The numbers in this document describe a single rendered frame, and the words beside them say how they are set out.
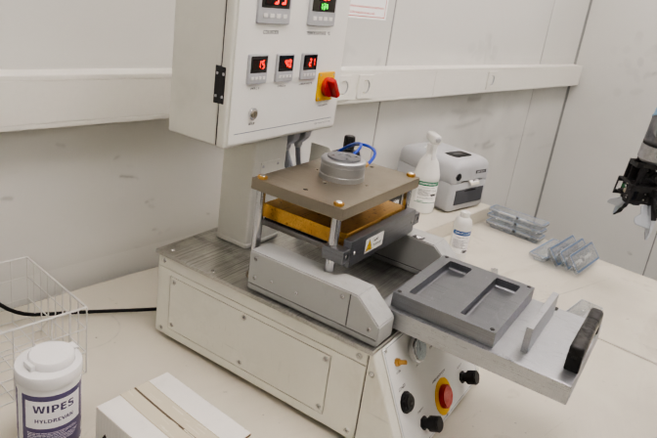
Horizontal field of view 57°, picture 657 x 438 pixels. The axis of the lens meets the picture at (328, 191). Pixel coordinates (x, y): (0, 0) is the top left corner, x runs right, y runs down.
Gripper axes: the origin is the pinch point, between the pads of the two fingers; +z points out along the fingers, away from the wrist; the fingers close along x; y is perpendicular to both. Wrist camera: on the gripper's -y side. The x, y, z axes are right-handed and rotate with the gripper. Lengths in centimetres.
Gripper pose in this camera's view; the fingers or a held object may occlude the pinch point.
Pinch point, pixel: (631, 227)
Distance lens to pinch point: 190.6
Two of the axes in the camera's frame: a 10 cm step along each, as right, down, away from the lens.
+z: -1.6, 9.0, 4.1
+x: 1.6, 4.3, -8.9
